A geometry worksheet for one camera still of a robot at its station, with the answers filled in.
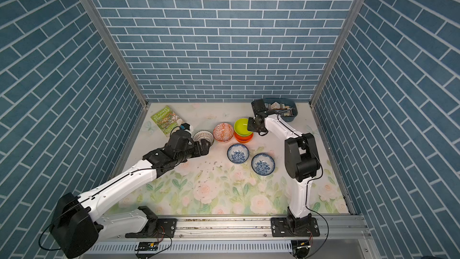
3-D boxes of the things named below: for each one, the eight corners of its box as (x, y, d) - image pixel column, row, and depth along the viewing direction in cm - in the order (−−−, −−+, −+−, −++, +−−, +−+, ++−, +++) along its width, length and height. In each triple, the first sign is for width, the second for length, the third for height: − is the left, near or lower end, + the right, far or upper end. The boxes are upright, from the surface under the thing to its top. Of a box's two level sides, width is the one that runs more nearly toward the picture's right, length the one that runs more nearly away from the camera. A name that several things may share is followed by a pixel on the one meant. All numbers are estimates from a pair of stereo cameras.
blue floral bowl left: (227, 163, 94) (226, 159, 91) (227, 148, 100) (227, 144, 97) (249, 163, 94) (249, 160, 91) (248, 148, 100) (249, 144, 97)
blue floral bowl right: (251, 176, 91) (252, 172, 87) (250, 157, 98) (251, 153, 94) (274, 176, 91) (276, 172, 87) (272, 157, 98) (273, 153, 94)
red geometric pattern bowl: (211, 135, 105) (210, 129, 100) (222, 125, 110) (222, 119, 105) (224, 145, 100) (224, 140, 96) (236, 134, 105) (236, 129, 101)
